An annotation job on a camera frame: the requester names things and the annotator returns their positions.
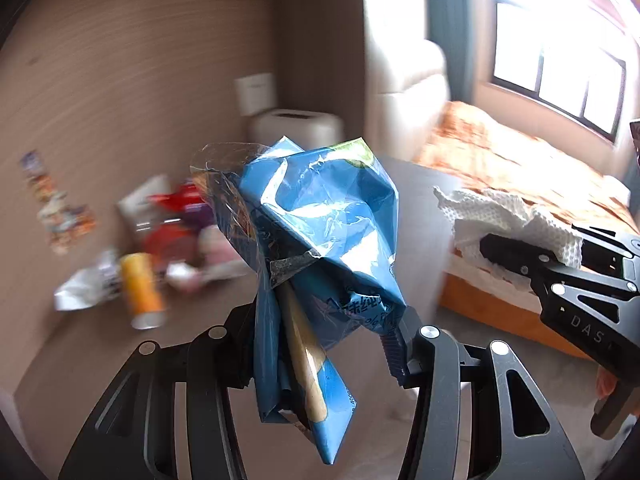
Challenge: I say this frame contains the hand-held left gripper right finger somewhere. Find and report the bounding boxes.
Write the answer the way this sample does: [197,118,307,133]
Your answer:
[382,305,586,480]

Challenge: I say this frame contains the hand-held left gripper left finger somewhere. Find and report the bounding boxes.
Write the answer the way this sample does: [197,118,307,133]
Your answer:
[57,302,261,480]

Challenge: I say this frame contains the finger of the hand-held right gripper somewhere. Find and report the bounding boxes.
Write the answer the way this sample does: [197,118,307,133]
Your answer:
[480,234,640,307]
[570,225,640,281]

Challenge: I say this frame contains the white paper towel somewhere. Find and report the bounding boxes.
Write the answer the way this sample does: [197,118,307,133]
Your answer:
[432,185,586,281]

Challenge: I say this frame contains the purple snack packet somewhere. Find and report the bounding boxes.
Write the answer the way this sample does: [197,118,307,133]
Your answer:
[182,202,217,232]

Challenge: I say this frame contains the blue snack bag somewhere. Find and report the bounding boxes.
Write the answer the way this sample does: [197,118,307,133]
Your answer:
[190,135,413,466]

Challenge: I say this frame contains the pink white wrapper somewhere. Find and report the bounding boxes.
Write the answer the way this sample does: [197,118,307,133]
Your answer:
[165,225,251,293]

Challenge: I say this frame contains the bed with orange blanket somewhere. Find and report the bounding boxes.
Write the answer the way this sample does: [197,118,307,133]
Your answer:
[412,100,640,361]

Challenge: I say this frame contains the yellow snack can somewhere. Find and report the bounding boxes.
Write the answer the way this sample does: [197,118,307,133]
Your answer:
[119,252,166,331]

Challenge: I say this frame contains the red wrapper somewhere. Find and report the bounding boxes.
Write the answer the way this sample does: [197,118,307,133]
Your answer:
[142,222,198,271]

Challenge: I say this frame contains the silver wrapper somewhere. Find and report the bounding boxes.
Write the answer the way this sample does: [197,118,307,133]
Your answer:
[54,250,123,311]

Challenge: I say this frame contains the cream padded headboard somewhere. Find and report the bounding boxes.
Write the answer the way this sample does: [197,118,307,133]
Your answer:
[369,37,451,163]

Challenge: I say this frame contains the white box appliance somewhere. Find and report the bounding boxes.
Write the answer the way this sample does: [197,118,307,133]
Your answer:
[250,109,346,153]

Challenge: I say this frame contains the dark teal curtain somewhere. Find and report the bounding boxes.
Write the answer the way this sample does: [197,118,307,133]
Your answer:
[425,0,483,106]

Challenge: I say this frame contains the white wall socket plate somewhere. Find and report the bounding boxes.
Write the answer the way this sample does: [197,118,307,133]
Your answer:
[117,175,173,222]

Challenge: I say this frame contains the window with dark frame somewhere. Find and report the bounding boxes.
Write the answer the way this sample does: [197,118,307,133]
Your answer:
[487,0,640,147]

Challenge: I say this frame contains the colourful wall stickers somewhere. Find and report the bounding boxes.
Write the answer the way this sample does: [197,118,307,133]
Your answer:
[20,150,97,256]

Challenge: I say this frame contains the white wall panel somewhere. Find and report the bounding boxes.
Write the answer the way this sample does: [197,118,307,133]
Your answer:
[235,72,278,116]

